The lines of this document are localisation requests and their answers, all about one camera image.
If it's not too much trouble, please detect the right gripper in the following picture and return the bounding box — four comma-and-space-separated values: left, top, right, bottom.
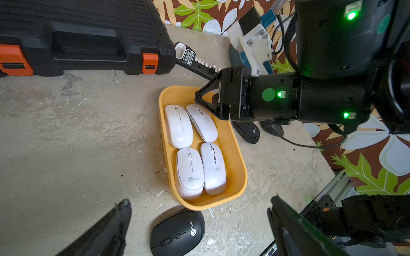
195, 66, 301, 123

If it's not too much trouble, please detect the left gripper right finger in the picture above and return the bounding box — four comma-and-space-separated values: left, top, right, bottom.
268, 196, 347, 256

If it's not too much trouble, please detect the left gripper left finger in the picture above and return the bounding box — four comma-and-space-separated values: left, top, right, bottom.
58, 199, 132, 256

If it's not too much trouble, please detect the white mouse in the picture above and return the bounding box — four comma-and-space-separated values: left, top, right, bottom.
175, 147, 205, 200
164, 105, 193, 149
200, 143, 227, 196
186, 103, 218, 143

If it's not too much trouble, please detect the black mouse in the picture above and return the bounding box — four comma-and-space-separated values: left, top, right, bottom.
150, 208, 206, 256
232, 121, 260, 144
260, 120, 284, 137

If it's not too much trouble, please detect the black bit holder strip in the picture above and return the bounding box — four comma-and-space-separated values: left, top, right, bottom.
175, 42, 222, 80

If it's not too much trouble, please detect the yellow plastic tray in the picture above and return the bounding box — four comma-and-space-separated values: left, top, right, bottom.
159, 86, 248, 211

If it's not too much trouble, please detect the teal plastic tray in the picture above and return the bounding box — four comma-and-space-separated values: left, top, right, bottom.
228, 44, 249, 67

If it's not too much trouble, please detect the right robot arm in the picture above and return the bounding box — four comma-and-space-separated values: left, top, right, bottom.
195, 1, 410, 134

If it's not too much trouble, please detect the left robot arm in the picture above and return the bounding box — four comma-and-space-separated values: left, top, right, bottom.
61, 195, 410, 256

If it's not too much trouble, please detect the black tool case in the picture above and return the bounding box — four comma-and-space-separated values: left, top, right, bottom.
1, 1, 176, 76

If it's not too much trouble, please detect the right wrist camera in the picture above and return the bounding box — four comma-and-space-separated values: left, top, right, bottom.
227, 7, 277, 77

